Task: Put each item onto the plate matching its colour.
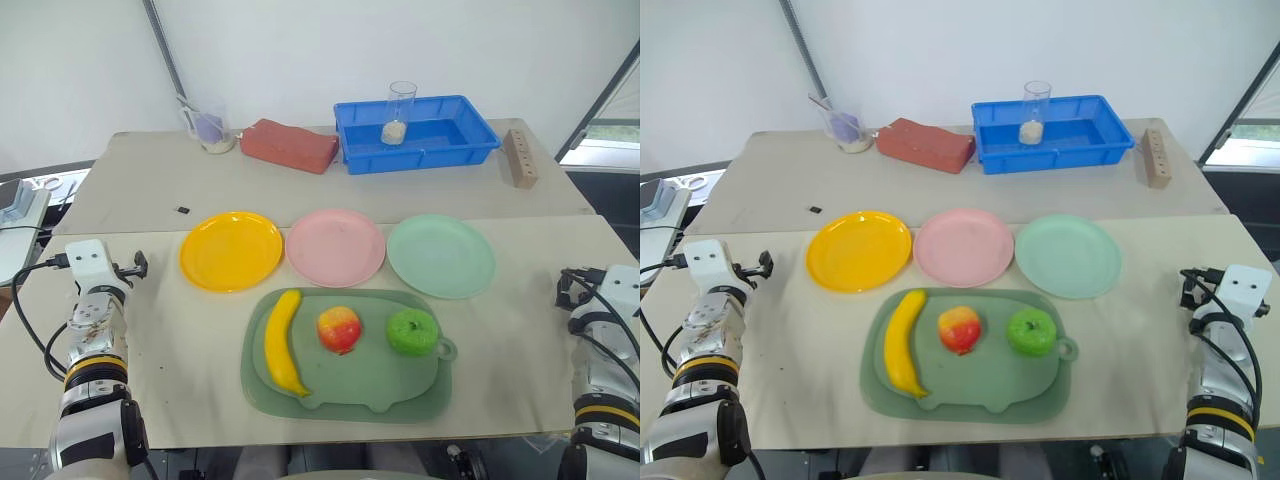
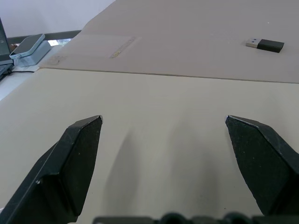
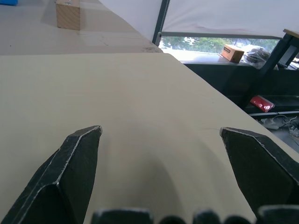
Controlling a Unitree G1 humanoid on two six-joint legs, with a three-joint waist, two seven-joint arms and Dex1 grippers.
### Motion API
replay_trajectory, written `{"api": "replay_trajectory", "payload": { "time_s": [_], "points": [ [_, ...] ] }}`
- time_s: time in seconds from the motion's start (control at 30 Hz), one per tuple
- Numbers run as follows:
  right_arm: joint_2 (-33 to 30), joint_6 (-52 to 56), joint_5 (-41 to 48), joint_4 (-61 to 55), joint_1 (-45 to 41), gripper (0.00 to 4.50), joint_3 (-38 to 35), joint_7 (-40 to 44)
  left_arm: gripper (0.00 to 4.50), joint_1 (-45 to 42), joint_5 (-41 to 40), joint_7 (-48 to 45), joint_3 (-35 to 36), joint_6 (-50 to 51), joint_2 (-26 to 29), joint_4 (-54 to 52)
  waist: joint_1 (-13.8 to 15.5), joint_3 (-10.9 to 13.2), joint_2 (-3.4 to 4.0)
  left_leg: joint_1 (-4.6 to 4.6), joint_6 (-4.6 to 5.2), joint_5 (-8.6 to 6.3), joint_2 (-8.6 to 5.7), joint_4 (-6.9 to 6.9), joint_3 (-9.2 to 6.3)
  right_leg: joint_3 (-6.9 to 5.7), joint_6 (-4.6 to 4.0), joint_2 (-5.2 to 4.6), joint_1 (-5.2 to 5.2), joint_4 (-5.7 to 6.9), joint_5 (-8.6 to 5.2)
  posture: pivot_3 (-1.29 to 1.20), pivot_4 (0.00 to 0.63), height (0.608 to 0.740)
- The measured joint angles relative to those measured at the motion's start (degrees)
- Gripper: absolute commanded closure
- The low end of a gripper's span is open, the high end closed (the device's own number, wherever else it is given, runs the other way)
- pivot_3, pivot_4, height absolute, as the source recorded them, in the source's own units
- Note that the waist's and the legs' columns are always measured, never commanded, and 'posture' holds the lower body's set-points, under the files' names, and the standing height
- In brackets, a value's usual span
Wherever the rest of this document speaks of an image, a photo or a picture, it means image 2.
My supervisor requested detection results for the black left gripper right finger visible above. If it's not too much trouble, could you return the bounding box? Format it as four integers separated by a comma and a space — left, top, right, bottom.
224, 114, 299, 217

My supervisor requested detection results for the smartphone in light blue case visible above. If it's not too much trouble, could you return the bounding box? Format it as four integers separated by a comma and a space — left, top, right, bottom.
9, 33, 45, 60

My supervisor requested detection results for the brown cardboard sheet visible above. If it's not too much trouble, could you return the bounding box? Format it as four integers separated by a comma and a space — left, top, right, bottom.
38, 0, 299, 84

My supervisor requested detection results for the black cable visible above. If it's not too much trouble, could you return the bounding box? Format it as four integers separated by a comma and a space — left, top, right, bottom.
2, 69, 36, 76

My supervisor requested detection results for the dark laptop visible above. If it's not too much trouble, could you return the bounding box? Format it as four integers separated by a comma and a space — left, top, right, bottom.
0, 16, 14, 82

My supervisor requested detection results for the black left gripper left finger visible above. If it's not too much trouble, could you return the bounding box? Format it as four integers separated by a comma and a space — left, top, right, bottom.
0, 115, 104, 224

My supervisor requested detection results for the clear tape strip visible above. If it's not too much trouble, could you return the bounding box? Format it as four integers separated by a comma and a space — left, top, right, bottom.
109, 36, 142, 59

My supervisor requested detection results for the black USB dongle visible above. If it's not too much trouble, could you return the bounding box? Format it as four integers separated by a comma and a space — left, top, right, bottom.
245, 37, 285, 54

